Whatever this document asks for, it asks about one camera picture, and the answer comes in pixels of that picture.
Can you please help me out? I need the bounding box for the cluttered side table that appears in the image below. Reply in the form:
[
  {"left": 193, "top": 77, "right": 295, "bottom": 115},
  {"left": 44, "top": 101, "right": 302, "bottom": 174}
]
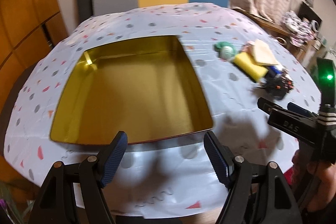
[{"left": 234, "top": 8, "right": 327, "bottom": 67}]

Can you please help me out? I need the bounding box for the gold metal tray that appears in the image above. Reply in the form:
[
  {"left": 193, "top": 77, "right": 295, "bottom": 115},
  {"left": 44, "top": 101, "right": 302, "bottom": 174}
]
[{"left": 50, "top": 35, "right": 213, "bottom": 146}]

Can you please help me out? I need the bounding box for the wooden wardrobe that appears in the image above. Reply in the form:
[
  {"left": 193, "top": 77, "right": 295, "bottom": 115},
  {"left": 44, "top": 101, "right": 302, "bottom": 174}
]
[{"left": 1, "top": 0, "right": 68, "bottom": 105}]

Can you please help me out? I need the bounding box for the cream felt cloth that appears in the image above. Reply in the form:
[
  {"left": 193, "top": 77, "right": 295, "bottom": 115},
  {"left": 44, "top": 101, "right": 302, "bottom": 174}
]
[{"left": 249, "top": 39, "right": 278, "bottom": 66}]

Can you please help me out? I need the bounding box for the right hand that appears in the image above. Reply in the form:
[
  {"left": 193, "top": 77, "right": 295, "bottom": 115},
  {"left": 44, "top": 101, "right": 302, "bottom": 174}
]
[{"left": 291, "top": 150, "right": 335, "bottom": 212}]

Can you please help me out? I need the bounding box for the yellow sponge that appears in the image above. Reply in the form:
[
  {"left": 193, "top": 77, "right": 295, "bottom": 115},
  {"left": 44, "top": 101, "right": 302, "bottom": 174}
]
[{"left": 233, "top": 52, "right": 268, "bottom": 82}]

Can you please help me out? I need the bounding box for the blue tissue pack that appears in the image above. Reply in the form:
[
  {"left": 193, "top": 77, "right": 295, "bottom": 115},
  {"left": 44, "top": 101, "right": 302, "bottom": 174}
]
[{"left": 265, "top": 66, "right": 282, "bottom": 80}]

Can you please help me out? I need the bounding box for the green white bottle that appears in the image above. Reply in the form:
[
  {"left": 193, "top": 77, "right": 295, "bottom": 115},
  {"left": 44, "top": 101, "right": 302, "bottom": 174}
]
[{"left": 214, "top": 42, "right": 236, "bottom": 61}]

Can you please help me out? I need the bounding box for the black beaded hair braid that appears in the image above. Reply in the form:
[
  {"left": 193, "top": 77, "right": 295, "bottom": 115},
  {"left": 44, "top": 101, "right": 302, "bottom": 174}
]
[{"left": 260, "top": 68, "right": 294, "bottom": 100}]

